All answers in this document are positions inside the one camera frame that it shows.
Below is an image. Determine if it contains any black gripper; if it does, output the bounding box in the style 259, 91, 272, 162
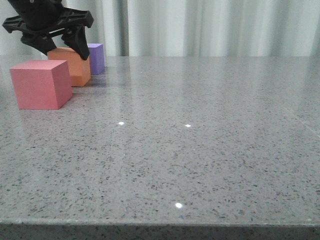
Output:
2, 0, 94, 60

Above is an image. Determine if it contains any orange foam cube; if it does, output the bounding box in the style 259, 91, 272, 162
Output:
47, 47, 91, 87

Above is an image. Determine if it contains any purple foam cube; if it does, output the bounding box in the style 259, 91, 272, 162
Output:
87, 43, 105, 75

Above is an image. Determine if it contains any red foam cube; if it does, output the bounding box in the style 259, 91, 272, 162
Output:
10, 60, 73, 110

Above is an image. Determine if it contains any pale green curtain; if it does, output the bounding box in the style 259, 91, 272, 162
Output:
0, 0, 320, 58

